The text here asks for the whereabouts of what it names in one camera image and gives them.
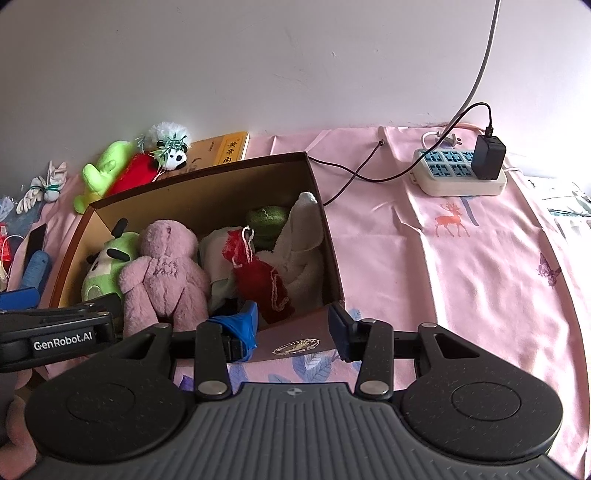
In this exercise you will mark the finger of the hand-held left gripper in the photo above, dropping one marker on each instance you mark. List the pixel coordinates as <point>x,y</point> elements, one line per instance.
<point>104,304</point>

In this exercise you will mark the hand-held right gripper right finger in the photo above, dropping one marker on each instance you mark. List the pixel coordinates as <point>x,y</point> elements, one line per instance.
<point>344,334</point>

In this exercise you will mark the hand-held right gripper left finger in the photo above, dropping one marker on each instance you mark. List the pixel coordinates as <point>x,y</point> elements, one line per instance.
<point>242,330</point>

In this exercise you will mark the green round cow plush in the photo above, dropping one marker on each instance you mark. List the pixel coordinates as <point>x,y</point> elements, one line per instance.
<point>108,258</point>

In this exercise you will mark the red plush toy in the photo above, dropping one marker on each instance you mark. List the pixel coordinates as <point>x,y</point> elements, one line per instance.
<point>258,281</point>

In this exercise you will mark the pink teddy bear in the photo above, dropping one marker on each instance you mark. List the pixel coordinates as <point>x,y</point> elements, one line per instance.
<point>161,277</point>

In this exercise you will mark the white fluffy towel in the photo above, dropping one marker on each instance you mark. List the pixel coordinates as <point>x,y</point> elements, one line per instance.
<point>300,244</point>

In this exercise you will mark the green knitted cloth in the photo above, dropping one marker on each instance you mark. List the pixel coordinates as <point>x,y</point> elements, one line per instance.
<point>268,221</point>

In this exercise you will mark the brown cardboard box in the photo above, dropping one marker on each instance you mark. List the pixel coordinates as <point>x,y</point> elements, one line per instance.
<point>217,189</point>

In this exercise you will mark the blue bag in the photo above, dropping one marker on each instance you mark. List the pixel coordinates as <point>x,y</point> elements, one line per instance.
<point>18,299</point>

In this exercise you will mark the blue oval case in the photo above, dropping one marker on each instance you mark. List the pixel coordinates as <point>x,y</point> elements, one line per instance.
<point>37,274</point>

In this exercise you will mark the small black phone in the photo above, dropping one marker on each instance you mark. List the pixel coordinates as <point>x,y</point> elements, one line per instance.
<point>34,240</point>

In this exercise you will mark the red small packet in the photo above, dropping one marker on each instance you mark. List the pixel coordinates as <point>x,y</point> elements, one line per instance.
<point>5,244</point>

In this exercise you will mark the white cotton glove bundle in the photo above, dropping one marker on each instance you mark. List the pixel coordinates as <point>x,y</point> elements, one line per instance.
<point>55,180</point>
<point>30,199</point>

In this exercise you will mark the lime green plush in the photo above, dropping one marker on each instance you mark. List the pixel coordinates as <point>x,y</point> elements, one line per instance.
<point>104,173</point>

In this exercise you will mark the fluffy white panda plush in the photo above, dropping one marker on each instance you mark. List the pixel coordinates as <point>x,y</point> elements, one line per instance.
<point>171,147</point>

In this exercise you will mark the yellow book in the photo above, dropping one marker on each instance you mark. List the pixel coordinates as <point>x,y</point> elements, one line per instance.
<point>221,150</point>

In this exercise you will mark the white power strip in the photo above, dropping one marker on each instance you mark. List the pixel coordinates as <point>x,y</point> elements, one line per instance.
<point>455,177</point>

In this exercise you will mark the white plug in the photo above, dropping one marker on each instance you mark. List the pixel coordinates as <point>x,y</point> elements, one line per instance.
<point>443,139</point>

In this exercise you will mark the stack of papers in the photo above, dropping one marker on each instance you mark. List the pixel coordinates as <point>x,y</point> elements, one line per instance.
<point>565,207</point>

